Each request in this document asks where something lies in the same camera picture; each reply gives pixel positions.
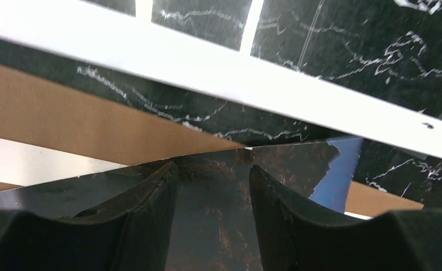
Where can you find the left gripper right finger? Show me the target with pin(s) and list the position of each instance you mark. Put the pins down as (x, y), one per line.
(296, 233)

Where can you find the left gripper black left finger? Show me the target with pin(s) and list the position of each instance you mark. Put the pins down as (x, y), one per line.
(130, 231)

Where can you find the sunset landscape photo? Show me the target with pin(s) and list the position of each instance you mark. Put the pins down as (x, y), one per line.
(213, 225)

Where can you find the white picture frame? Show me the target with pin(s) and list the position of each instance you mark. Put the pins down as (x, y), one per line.
(97, 35)

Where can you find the brown backing board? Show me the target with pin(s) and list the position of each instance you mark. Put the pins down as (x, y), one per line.
(49, 132)

